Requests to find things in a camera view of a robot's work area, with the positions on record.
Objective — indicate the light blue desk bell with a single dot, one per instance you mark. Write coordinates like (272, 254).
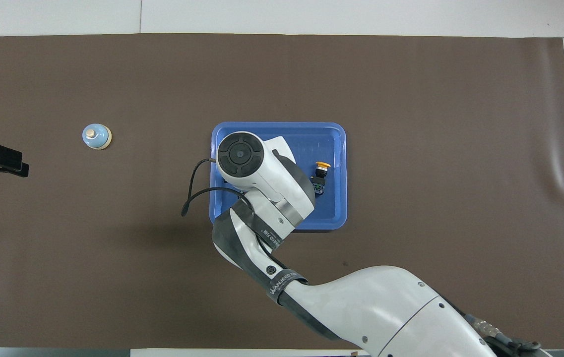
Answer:
(96, 136)

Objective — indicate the yellow push button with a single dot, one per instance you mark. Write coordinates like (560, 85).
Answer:
(320, 173)

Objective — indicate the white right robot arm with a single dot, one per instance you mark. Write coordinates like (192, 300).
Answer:
(376, 307)

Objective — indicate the blue plastic tray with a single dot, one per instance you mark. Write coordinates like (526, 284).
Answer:
(329, 213)

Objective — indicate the brown table mat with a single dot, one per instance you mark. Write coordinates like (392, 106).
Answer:
(113, 277)

